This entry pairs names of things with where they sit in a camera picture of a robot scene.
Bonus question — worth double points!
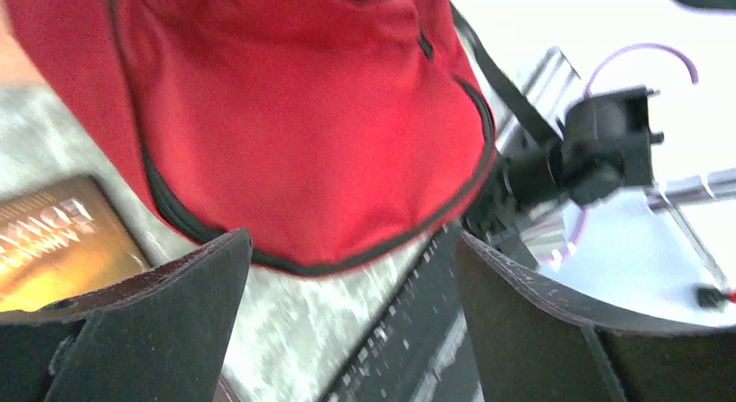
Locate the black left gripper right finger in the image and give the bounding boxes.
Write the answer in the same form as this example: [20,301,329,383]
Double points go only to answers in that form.
[457,233,735,401]

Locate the red backpack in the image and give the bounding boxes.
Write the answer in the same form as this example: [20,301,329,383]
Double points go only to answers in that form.
[3,0,497,276]

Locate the dark DiCamillo book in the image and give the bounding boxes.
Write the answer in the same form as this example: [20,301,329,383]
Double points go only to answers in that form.
[1,175,152,312]

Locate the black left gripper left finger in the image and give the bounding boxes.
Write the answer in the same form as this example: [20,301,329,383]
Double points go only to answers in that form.
[1,229,253,401]

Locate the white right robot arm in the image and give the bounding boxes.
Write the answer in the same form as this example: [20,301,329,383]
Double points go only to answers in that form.
[463,87,664,245]

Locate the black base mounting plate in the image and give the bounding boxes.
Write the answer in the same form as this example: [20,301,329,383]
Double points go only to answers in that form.
[323,226,483,402]

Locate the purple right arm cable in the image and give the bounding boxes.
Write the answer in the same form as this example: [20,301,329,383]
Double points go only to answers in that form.
[540,43,700,268]

